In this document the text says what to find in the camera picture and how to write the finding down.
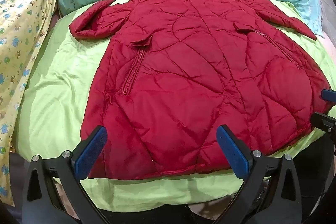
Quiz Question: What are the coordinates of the red quilted jacket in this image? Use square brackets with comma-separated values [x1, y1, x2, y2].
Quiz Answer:
[69, 0, 334, 180]

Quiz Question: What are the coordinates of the light green bed sheet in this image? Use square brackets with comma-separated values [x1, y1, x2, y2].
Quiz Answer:
[12, 0, 336, 216]

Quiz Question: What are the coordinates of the yellow printed blanket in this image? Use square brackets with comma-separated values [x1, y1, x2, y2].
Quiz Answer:
[0, 0, 57, 206]

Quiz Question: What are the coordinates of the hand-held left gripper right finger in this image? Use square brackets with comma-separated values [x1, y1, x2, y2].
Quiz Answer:
[210, 124, 302, 224]

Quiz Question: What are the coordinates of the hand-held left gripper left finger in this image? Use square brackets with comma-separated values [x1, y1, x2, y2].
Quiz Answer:
[22, 126, 111, 224]

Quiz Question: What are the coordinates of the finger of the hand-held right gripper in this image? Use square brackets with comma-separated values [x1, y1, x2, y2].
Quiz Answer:
[310, 112, 336, 136]
[321, 89, 336, 104]

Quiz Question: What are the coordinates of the pink bed sheet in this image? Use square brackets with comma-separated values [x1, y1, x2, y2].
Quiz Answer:
[319, 30, 336, 56]

